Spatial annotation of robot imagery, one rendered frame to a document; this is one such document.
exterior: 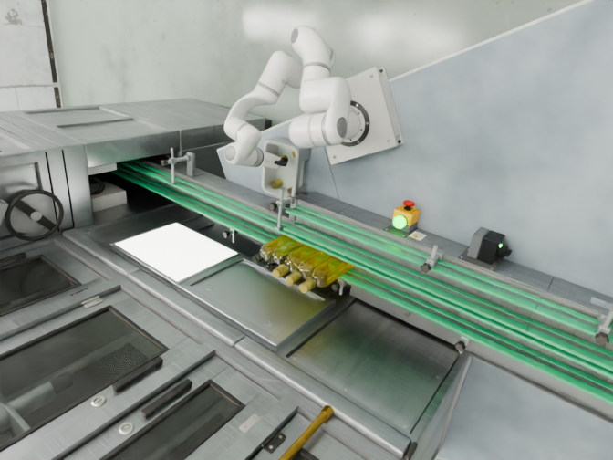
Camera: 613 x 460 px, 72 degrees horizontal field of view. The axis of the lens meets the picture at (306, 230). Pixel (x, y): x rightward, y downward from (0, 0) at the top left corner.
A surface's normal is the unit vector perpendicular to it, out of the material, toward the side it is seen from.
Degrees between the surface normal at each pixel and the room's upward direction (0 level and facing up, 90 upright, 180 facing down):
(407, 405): 90
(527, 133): 0
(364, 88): 4
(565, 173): 0
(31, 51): 90
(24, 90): 90
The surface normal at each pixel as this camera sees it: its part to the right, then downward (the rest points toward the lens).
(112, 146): 0.80, 0.33
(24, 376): 0.11, -0.90
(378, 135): -0.54, 0.29
